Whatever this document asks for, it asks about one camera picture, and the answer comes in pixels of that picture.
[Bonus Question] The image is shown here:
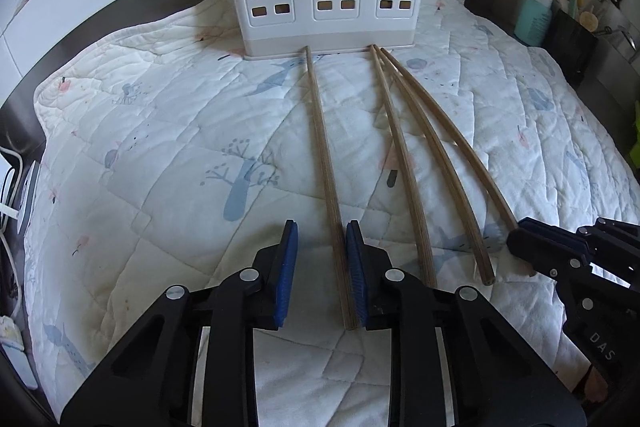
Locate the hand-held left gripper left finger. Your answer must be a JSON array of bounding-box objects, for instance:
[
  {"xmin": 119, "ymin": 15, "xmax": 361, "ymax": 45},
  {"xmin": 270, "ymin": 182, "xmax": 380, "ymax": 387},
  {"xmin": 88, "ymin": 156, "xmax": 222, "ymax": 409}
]
[{"xmin": 60, "ymin": 219, "xmax": 301, "ymax": 427}]

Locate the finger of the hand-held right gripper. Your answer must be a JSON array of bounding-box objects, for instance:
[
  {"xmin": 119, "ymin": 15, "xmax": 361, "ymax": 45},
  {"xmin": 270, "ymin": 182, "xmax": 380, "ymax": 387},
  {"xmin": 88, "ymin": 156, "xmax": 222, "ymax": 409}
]
[
  {"xmin": 519, "ymin": 216, "xmax": 640, "ymax": 279},
  {"xmin": 506, "ymin": 226, "xmax": 640, "ymax": 294}
]

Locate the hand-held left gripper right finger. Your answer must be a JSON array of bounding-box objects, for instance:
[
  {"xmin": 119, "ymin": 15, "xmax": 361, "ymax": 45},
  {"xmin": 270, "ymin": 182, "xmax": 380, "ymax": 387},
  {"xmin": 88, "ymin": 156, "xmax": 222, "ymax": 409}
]
[{"xmin": 345, "ymin": 219, "xmax": 587, "ymax": 427}]

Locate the black utensil caddy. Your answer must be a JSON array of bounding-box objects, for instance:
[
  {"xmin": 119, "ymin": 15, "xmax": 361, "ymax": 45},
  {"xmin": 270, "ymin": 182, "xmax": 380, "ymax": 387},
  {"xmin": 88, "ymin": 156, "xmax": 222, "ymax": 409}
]
[{"xmin": 546, "ymin": 9, "xmax": 600, "ymax": 88}]

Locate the white quilted printed mat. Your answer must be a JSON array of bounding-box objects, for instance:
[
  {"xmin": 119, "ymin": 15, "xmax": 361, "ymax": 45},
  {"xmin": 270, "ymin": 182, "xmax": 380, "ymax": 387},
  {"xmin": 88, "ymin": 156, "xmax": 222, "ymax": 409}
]
[{"xmin": 22, "ymin": 0, "xmax": 636, "ymax": 427}]

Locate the metal ladle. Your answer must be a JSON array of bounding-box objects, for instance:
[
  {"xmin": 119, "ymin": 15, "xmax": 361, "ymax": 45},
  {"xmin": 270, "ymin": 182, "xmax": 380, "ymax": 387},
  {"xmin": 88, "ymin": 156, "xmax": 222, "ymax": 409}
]
[{"xmin": 597, "ymin": 23, "xmax": 640, "ymax": 54}]

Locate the teal plastic bottle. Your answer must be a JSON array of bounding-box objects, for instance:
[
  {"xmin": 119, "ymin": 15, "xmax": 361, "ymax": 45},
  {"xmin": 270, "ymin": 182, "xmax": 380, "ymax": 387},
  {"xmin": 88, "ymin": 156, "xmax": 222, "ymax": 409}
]
[{"xmin": 514, "ymin": 0, "xmax": 555, "ymax": 48}]

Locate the small white dial device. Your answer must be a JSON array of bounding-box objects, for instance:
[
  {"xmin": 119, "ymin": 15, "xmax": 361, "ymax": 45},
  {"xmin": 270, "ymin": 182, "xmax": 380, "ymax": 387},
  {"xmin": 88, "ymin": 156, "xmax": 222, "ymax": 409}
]
[{"xmin": 16, "ymin": 159, "xmax": 42, "ymax": 235}]

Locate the white power strip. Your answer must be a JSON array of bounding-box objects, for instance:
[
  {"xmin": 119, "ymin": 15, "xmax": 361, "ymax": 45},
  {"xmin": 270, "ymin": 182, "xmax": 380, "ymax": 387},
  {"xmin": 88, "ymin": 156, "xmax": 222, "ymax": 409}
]
[{"xmin": 0, "ymin": 314, "xmax": 40, "ymax": 392}]

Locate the white cable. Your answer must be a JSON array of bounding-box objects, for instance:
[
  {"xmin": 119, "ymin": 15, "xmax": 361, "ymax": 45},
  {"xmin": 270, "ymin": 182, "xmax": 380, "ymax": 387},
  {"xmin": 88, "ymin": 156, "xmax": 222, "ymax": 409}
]
[{"xmin": 0, "ymin": 146, "xmax": 25, "ymax": 308}]

